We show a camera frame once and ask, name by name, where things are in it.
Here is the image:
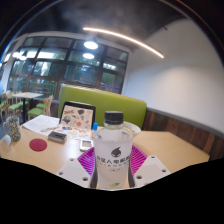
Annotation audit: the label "small white device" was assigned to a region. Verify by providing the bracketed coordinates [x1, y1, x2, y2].
[79, 138, 94, 152]

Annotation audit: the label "light wooden dining table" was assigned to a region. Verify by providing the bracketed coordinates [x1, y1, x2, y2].
[12, 91, 45, 123]

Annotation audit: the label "printed sticker sheet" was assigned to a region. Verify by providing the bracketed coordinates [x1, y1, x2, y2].
[59, 125, 92, 140]

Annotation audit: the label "round ceiling light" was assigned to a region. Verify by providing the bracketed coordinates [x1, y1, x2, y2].
[83, 40, 99, 51]

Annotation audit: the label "small blue-capped bottle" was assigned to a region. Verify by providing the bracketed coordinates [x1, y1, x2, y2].
[91, 122, 100, 139]

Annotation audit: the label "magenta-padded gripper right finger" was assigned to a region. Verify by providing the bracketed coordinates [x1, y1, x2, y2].
[128, 144, 172, 188]

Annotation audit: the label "clear black-capped drink bottle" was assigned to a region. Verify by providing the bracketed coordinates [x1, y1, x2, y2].
[92, 110, 135, 191]

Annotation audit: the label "green upholstered bench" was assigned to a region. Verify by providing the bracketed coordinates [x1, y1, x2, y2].
[57, 83, 148, 130]

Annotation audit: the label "long curved linear lamp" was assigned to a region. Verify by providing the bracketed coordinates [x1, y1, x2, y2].
[82, 26, 165, 60]

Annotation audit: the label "wooden green-cushioned chairs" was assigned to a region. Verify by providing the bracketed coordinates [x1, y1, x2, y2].
[0, 91, 54, 123]

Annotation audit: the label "white paper sheets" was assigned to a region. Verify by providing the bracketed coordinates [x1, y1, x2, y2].
[21, 114, 62, 137]

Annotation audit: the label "small dark box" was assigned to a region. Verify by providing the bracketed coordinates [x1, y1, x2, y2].
[47, 130, 68, 145]

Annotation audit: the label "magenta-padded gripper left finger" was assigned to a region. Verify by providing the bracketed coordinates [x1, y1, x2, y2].
[55, 146, 98, 190]

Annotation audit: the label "flat round red coaster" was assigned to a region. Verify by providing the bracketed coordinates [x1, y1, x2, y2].
[28, 138, 48, 153]

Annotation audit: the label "large dark-framed window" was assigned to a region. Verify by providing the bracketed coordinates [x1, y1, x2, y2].
[0, 35, 129, 101]

